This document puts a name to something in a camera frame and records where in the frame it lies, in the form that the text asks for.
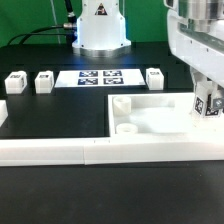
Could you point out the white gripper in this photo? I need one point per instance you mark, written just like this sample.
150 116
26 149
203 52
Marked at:
204 52

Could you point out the white square table top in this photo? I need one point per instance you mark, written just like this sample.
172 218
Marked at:
161 113

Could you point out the white sheet with tags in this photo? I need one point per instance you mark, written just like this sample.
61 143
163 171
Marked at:
99 78

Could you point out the white U-shaped fence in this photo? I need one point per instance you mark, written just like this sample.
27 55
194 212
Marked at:
113 149

